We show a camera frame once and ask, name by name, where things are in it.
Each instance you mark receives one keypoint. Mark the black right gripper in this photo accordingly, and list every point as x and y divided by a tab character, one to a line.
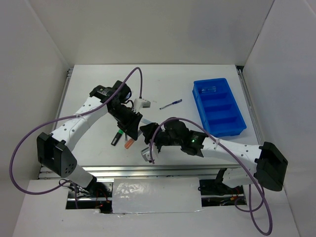
147	130

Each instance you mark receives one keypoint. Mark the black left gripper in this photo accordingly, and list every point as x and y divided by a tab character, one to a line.
131	127

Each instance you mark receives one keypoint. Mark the green-capped black highlighter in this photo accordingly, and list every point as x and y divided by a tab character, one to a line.
117	138

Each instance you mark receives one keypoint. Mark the blue grip ballpoint pen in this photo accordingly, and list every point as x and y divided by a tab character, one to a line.
173	103

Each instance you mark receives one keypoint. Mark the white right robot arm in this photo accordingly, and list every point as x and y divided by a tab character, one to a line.
262	165

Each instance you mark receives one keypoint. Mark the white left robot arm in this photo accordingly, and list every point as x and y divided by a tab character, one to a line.
55	149

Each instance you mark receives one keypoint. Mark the white foil-edged panel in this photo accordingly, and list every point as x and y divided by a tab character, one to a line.
156	195

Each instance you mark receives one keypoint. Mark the blue compartment tray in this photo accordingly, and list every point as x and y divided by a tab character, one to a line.
219	112

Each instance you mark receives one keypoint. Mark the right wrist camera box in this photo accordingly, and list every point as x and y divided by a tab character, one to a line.
148	155

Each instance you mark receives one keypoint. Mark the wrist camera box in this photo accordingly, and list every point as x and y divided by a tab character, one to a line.
140	103
148	155

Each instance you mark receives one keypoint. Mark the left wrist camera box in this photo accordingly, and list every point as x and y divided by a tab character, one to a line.
140	103

